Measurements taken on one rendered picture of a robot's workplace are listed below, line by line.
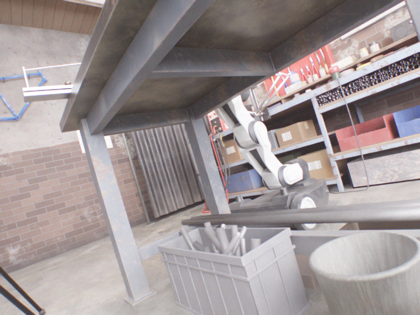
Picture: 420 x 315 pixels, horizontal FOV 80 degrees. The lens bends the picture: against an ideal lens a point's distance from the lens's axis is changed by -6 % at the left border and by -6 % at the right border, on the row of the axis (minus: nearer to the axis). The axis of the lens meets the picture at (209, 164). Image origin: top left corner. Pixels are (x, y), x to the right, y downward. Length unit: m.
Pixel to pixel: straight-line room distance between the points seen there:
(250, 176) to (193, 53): 2.17
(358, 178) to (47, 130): 3.48
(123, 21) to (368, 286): 0.70
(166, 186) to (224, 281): 2.99
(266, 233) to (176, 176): 3.00
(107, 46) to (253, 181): 2.38
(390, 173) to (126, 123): 1.75
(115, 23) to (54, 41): 3.77
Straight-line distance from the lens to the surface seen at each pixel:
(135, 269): 1.28
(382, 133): 2.12
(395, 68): 2.09
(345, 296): 0.54
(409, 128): 2.07
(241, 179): 2.98
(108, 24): 0.68
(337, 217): 0.83
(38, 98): 1.12
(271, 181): 1.73
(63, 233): 3.72
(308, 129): 2.52
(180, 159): 3.84
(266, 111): 2.50
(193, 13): 0.57
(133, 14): 0.67
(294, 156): 2.91
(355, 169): 2.24
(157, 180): 3.61
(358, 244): 0.69
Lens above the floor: 0.46
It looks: 1 degrees up
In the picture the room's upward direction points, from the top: 17 degrees counter-clockwise
